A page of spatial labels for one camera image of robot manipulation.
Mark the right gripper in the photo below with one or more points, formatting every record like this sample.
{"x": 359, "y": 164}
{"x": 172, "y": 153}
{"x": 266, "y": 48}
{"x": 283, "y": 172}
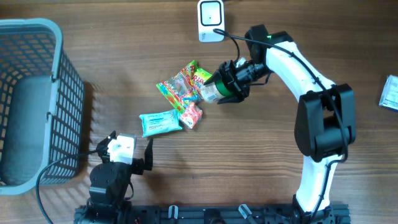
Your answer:
{"x": 237, "y": 88}

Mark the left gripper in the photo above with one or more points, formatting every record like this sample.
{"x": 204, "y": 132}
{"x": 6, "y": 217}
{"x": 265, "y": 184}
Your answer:
{"x": 138, "y": 165}

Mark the green lid spice jar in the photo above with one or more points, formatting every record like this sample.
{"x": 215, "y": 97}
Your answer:
{"x": 213, "y": 92}

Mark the teal wet wipes pack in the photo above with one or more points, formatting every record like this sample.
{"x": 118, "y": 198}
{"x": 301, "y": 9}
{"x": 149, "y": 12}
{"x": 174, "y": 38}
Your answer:
{"x": 159, "y": 123}

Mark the Haribo candy bag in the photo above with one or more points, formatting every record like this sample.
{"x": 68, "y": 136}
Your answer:
{"x": 186, "y": 86}

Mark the Kleenex tissue pack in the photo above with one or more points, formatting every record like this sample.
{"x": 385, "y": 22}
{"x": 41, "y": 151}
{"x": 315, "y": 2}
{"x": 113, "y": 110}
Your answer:
{"x": 191, "y": 116}

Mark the white paper box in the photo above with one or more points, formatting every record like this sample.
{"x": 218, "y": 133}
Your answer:
{"x": 389, "y": 96}

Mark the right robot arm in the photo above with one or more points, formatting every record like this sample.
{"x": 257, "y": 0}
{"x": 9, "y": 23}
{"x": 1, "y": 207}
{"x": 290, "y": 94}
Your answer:
{"x": 325, "y": 123}

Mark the white barcode scanner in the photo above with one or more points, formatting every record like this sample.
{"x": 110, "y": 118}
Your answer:
{"x": 210, "y": 17}

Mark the grey plastic basket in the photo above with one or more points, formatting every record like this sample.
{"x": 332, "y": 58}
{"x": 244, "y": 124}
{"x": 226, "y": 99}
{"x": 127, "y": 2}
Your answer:
{"x": 42, "y": 101}

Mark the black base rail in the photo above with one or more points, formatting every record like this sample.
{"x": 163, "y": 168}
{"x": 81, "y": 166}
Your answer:
{"x": 277, "y": 213}

